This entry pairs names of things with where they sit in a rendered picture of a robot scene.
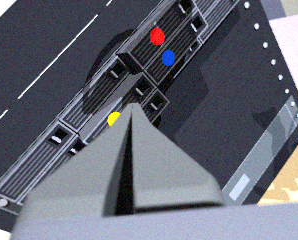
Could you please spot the black metal rack frame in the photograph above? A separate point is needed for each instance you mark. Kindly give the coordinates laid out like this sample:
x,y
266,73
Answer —
x,y
233,107

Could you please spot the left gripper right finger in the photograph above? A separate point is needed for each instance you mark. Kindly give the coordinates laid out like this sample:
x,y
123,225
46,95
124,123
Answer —
x,y
165,178

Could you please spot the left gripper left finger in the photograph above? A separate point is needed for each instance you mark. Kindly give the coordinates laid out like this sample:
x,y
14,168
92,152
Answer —
x,y
90,182

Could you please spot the flat wooden board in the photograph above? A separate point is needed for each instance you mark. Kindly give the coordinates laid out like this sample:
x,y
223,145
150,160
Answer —
x,y
285,185

